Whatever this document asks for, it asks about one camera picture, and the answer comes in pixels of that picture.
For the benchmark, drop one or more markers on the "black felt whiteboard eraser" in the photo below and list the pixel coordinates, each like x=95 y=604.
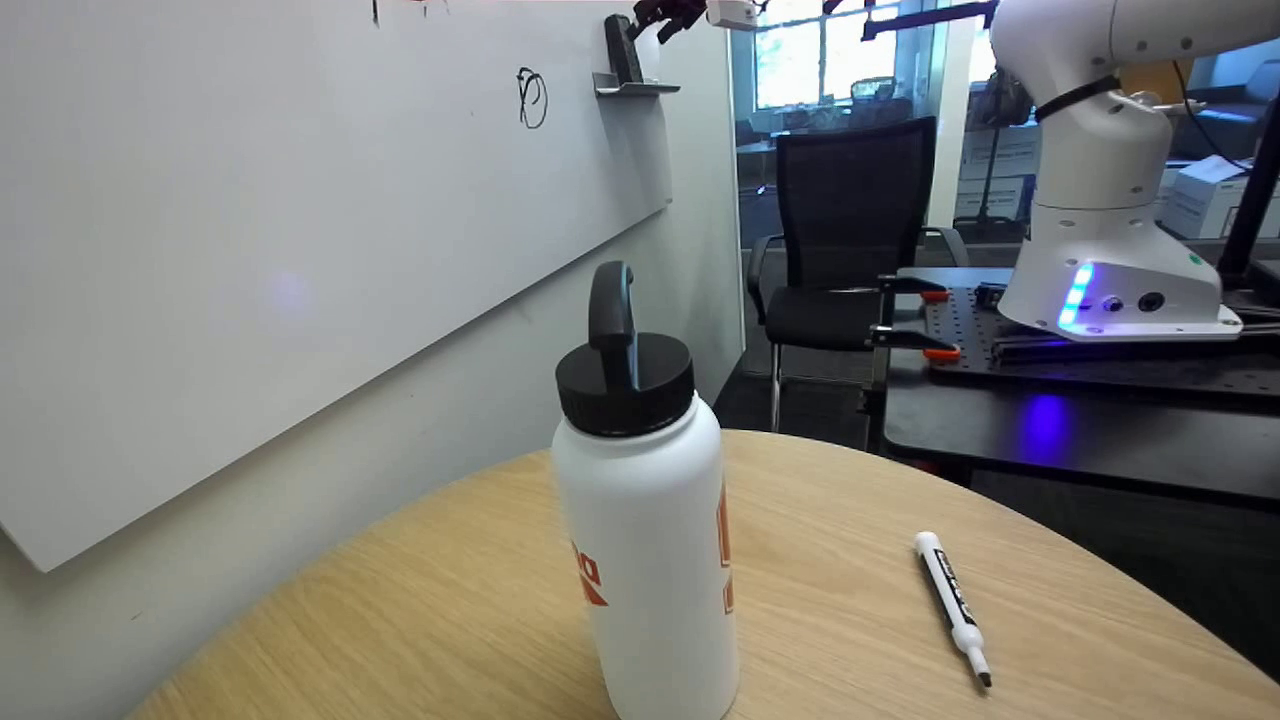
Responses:
x=621 y=51

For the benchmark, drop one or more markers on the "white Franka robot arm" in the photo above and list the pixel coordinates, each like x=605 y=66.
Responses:
x=1105 y=187

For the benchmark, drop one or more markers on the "grey metal eraser shelf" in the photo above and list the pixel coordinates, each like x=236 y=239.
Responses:
x=642 y=88

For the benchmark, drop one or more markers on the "black background stand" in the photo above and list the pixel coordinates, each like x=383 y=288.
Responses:
x=932 y=18

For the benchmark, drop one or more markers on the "black office chair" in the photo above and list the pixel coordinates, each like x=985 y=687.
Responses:
x=852 y=201

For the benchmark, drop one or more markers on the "orange black clamp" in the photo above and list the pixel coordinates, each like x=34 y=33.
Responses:
x=912 y=288
x=916 y=344

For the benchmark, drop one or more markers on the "white whiteboard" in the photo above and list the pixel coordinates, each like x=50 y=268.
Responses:
x=266 y=201

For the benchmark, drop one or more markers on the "white water bottle black lid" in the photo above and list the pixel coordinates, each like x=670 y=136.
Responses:
x=645 y=562

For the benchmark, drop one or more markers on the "white cardboard box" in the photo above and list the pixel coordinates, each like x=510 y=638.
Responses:
x=1207 y=201

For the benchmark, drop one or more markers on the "round wooden table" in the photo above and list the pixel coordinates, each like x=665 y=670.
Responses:
x=824 y=603

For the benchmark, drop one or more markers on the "black robot table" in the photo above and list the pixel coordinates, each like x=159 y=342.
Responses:
x=1133 y=424

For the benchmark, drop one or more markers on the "white dry-erase marker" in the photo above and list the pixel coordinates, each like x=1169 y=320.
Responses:
x=950 y=603

